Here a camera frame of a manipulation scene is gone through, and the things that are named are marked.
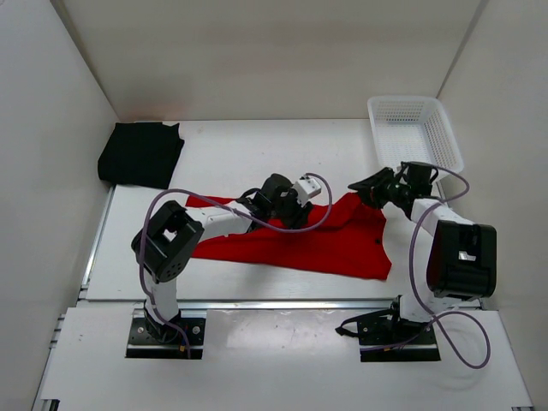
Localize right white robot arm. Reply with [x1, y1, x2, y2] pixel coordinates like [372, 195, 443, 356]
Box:
[348, 162, 497, 343]

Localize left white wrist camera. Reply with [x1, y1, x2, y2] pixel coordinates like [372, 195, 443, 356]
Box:
[292, 175, 322, 207]

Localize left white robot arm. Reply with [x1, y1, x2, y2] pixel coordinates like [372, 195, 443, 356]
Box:
[131, 174, 321, 345]

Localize white plastic basket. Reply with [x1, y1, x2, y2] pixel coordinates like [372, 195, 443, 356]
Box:
[367, 95, 464, 180]

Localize red t shirt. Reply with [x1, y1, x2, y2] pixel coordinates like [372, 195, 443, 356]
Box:
[193, 193, 391, 281]

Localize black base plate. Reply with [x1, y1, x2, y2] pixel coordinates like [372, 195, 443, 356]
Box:
[335, 308, 441, 363]
[125, 317, 206, 360]

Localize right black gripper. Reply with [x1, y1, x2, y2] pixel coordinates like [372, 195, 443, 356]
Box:
[350, 169, 411, 211]

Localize black t shirt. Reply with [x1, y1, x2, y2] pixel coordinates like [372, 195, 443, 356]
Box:
[98, 122, 184, 189]

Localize aluminium rail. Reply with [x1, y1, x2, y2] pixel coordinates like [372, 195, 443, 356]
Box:
[178, 299, 392, 311]

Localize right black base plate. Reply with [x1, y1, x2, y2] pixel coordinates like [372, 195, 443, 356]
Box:
[335, 308, 441, 363]

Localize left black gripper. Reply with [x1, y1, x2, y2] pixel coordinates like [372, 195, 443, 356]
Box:
[268, 183, 313, 231]

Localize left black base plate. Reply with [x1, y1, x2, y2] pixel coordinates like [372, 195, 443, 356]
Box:
[125, 317, 206, 360]

